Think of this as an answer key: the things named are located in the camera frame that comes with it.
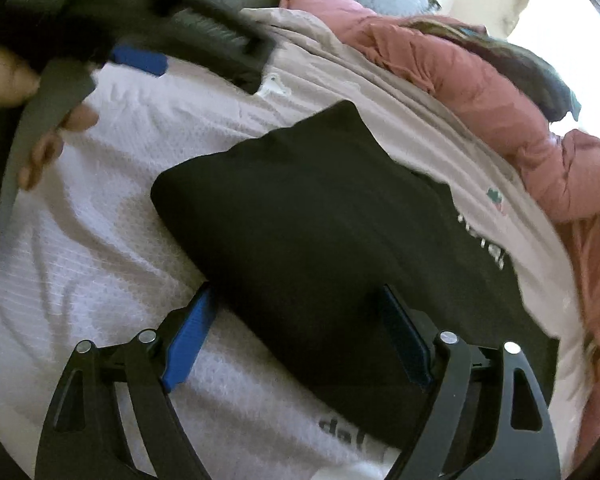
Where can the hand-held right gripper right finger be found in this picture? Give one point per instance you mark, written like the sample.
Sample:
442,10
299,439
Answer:
405,340

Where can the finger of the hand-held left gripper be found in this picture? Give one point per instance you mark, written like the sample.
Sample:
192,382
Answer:
140,61
215,40

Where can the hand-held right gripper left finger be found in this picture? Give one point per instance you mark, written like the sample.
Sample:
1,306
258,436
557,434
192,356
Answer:
185,345

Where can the black garment with orange cuff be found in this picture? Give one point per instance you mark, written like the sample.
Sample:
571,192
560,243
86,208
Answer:
305,220

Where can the person's left hand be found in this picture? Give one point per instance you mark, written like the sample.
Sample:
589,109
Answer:
2,80

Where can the dark cloth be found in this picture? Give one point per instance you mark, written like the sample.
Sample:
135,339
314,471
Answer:
530,75

